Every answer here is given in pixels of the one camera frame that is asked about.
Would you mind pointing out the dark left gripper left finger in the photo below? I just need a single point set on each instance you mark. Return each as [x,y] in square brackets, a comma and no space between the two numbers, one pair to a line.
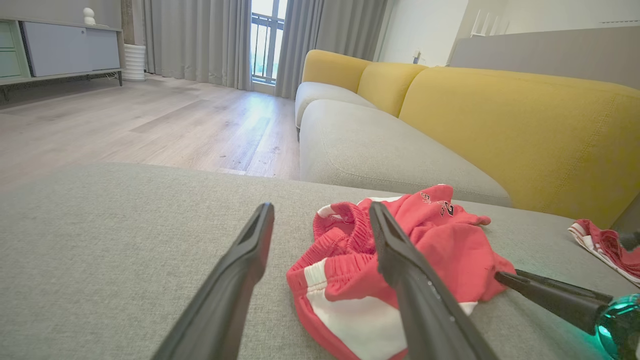
[220,310]

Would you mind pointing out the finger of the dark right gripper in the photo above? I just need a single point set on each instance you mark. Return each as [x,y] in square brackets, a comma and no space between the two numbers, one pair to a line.
[565,286]
[555,300]

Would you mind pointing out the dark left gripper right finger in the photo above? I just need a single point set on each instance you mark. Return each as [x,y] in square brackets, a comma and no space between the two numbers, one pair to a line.
[430,320]

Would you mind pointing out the red white basketball jersey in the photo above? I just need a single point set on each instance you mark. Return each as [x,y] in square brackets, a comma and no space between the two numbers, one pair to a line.
[607,247]

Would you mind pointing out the red shorts white stripe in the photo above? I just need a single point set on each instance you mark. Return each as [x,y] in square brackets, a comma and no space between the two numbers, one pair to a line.
[450,250]

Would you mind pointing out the large yellow sofa backrest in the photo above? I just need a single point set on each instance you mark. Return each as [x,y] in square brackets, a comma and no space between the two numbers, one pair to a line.
[525,130]

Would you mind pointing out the grey sofa seat cushion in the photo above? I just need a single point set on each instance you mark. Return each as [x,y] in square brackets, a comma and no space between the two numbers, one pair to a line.
[375,150]
[320,95]

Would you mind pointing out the grey partition panel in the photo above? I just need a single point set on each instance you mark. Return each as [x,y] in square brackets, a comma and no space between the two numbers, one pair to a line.
[550,55]

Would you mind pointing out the small yellow sofa backrest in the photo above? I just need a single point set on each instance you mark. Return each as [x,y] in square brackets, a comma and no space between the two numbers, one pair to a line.
[387,85]
[332,67]

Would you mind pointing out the white ribbed cylinder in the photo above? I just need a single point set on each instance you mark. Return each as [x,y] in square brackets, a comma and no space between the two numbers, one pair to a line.
[134,62]

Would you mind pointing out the balcony door with railing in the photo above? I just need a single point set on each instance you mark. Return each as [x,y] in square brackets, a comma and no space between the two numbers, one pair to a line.
[267,45]

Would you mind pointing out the grey curtain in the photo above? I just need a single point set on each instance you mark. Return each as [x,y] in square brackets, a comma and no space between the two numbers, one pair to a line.
[325,30]
[200,40]

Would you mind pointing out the white slatted rack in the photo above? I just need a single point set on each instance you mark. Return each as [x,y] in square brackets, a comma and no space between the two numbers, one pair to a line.
[484,24]

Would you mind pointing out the grey green sideboard cabinet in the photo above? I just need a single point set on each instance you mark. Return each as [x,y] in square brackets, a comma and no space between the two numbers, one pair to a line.
[60,50]

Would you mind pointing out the small white figurine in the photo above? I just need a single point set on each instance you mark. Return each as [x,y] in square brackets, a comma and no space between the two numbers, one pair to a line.
[89,16]

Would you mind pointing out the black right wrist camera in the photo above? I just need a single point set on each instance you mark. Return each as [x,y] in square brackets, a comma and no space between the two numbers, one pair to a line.
[622,327]

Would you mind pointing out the wall power socket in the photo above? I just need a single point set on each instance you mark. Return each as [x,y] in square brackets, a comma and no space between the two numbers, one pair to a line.
[416,56]

